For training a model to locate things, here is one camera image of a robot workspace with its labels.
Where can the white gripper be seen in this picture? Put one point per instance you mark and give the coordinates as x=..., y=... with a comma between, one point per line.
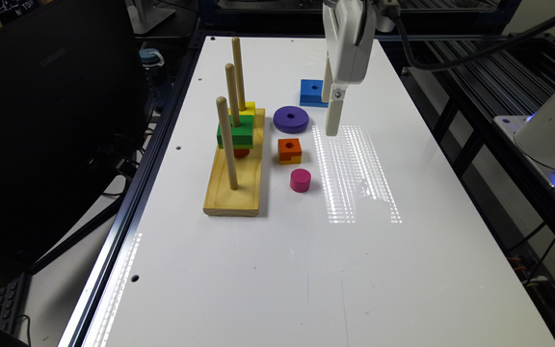
x=349, y=30

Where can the blue square block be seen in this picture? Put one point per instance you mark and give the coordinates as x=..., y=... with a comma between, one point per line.
x=311, y=93

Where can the orange cube block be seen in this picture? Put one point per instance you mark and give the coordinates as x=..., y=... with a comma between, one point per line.
x=288, y=147

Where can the yellow block under orange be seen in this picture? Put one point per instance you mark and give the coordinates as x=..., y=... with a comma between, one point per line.
x=294, y=159

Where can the yellow square block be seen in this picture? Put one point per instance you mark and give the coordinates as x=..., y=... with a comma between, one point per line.
x=249, y=110

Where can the pink cylinder block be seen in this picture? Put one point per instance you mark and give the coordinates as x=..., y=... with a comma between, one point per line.
x=300, y=180

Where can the green square block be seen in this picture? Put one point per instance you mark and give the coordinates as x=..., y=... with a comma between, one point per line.
x=242, y=136

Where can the red round block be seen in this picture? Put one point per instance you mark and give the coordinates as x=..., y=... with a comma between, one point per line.
x=241, y=152

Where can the rear wooden peg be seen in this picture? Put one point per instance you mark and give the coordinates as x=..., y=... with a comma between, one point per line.
x=239, y=76

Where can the wooden peg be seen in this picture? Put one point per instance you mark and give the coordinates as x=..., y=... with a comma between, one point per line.
x=232, y=94
x=239, y=76
x=228, y=148

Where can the middle wooden peg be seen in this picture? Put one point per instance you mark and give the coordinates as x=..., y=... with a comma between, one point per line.
x=232, y=94

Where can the front wooden peg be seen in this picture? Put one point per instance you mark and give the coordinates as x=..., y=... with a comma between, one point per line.
x=228, y=148

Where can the blue water bottle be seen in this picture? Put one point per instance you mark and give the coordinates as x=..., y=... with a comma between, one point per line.
x=157, y=76

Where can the grey monitor stand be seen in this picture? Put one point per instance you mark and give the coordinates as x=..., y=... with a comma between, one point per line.
x=145, y=16

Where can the black Samsung monitor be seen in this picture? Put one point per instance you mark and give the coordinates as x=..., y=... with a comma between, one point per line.
x=74, y=106

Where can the black keyboard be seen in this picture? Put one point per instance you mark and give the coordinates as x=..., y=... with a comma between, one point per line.
x=11, y=300

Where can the purple ring disc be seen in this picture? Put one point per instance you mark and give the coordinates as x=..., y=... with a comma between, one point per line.
x=291, y=119

